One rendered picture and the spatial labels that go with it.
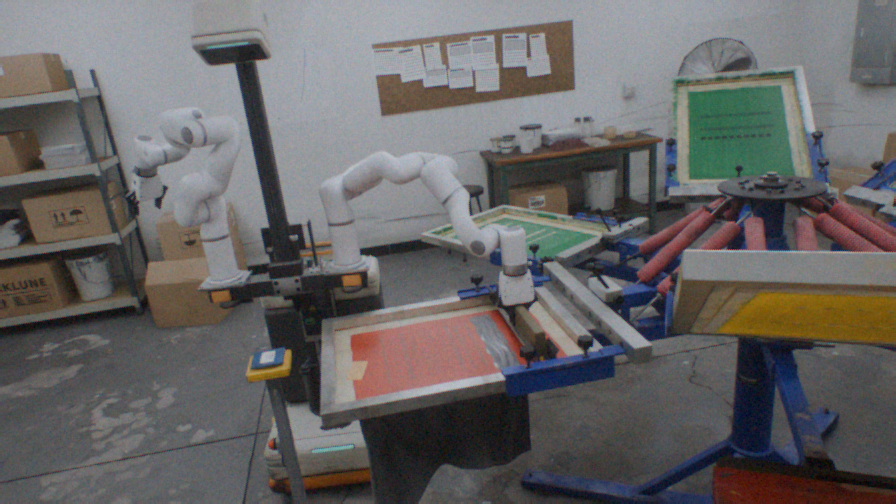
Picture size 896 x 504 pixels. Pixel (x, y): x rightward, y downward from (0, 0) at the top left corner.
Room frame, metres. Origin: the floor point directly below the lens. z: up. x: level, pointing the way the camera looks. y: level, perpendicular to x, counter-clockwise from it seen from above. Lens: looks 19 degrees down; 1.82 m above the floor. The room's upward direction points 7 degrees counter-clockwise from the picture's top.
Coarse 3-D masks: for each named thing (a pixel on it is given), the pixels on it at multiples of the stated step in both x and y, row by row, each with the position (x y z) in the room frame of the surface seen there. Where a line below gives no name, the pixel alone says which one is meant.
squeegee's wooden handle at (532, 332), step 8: (496, 288) 1.83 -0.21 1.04; (496, 296) 1.84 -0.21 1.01; (520, 304) 1.64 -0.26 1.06; (520, 312) 1.59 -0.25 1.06; (528, 312) 1.58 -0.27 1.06; (520, 320) 1.57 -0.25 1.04; (528, 320) 1.53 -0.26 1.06; (520, 328) 1.58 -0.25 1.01; (528, 328) 1.50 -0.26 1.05; (536, 328) 1.47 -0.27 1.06; (528, 336) 1.50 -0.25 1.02; (536, 336) 1.44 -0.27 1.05; (544, 336) 1.45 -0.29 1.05; (536, 344) 1.44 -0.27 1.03; (544, 344) 1.45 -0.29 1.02; (544, 352) 1.45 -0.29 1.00
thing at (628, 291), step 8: (624, 288) 1.71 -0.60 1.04; (632, 288) 1.70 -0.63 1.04; (640, 288) 1.69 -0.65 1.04; (648, 288) 1.69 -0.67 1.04; (624, 296) 1.66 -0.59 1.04; (632, 296) 1.66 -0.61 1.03; (640, 296) 1.67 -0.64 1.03; (648, 296) 1.67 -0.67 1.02; (608, 304) 1.65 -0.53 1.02; (616, 304) 1.66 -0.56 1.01; (632, 304) 1.66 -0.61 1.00; (640, 304) 1.67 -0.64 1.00
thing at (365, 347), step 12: (480, 312) 1.84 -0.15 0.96; (492, 312) 1.83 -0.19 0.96; (420, 324) 1.80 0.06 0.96; (432, 324) 1.79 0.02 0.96; (444, 324) 1.78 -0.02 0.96; (468, 324) 1.76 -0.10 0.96; (504, 324) 1.73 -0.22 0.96; (360, 336) 1.76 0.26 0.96; (372, 336) 1.75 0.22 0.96; (504, 336) 1.65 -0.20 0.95; (360, 348) 1.68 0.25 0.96; (372, 348) 1.67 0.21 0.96; (360, 360) 1.60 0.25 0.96; (372, 360) 1.59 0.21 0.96
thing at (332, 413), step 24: (384, 312) 1.86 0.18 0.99; (408, 312) 1.86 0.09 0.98; (432, 312) 1.87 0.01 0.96; (552, 312) 1.73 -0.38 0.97; (576, 336) 1.54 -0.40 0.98; (456, 384) 1.35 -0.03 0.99; (480, 384) 1.33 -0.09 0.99; (504, 384) 1.34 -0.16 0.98; (336, 408) 1.30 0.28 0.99; (360, 408) 1.29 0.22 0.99; (384, 408) 1.30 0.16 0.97; (408, 408) 1.31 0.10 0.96
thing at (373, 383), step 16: (512, 336) 1.64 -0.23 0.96; (560, 352) 1.51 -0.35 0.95; (368, 368) 1.55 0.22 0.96; (480, 368) 1.47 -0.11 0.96; (496, 368) 1.46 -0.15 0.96; (368, 384) 1.46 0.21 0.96; (384, 384) 1.45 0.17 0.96; (400, 384) 1.44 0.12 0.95; (416, 384) 1.43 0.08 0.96; (432, 384) 1.42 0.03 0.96
